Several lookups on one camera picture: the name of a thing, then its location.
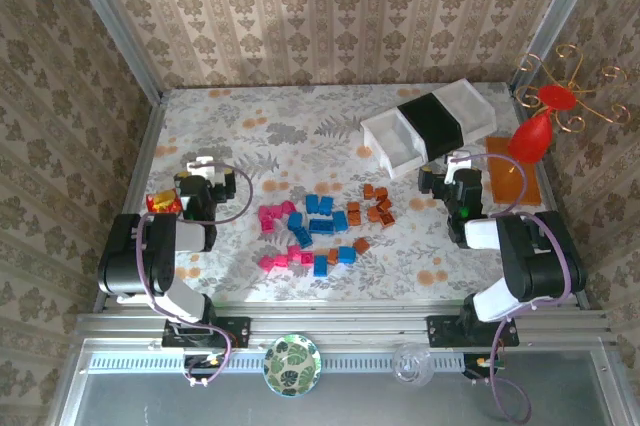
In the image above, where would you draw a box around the black plastic bin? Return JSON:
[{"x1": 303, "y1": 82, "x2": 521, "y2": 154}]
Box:
[{"x1": 397, "y1": 93, "x2": 464, "y2": 162}]

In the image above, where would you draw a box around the red snack packet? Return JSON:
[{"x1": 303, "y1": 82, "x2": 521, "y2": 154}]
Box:
[{"x1": 144, "y1": 188, "x2": 184, "y2": 215}]

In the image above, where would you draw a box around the orange wooden board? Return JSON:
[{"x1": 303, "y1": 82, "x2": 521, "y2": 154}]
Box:
[{"x1": 485, "y1": 135, "x2": 542, "y2": 206}]

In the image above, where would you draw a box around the floral tablecloth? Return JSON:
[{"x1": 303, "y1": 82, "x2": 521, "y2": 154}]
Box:
[{"x1": 107, "y1": 83, "x2": 576, "y2": 303}]

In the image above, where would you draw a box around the red plastic goblet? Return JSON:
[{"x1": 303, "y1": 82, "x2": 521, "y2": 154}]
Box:
[{"x1": 507, "y1": 84, "x2": 580, "y2": 165}]

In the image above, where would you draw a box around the small black electronics board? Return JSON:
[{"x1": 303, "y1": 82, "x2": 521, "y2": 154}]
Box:
[
  {"x1": 462, "y1": 353, "x2": 504, "y2": 380},
  {"x1": 183, "y1": 351, "x2": 225, "y2": 372}
]

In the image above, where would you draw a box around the clear glass cup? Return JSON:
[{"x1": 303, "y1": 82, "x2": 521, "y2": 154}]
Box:
[{"x1": 391, "y1": 342, "x2": 435, "y2": 387}]

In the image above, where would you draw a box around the leaf-patterned bowl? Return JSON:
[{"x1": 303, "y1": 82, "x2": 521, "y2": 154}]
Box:
[{"x1": 263, "y1": 334, "x2": 323, "y2": 397}]

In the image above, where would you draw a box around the grey metal platform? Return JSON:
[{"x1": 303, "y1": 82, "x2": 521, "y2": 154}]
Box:
[{"x1": 52, "y1": 338, "x2": 634, "y2": 426}]

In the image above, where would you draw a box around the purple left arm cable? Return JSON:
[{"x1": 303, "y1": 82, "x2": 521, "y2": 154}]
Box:
[{"x1": 135, "y1": 161, "x2": 253, "y2": 388}]

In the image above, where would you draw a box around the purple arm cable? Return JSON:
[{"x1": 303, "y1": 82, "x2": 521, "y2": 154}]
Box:
[
  {"x1": 449, "y1": 153, "x2": 574, "y2": 425},
  {"x1": 135, "y1": 161, "x2": 253, "y2": 388}
]

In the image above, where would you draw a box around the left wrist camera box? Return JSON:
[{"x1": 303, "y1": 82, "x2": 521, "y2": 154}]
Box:
[{"x1": 185, "y1": 156, "x2": 217, "y2": 178}]

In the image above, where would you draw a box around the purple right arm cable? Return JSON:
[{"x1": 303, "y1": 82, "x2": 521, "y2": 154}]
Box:
[{"x1": 449, "y1": 153, "x2": 574, "y2": 425}]

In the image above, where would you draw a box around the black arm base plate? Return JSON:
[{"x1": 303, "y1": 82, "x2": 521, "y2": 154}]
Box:
[
  {"x1": 425, "y1": 314, "x2": 520, "y2": 349},
  {"x1": 162, "y1": 315, "x2": 252, "y2": 350}
]

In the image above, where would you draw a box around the gold wire stand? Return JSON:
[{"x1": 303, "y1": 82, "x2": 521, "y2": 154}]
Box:
[{"x1": 514, "y1": 43, "x2": 632, "y2": 133}]

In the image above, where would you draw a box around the aluminium frame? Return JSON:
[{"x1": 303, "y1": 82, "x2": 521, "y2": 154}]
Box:
[{"x1": 57, "y1": 0, "x2": 621, "y2": 352}]

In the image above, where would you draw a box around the slotted cable duct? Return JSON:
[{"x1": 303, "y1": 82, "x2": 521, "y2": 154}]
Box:
[{"x1": 87, "y1": 351, "x2": 469, "y2": 376}]

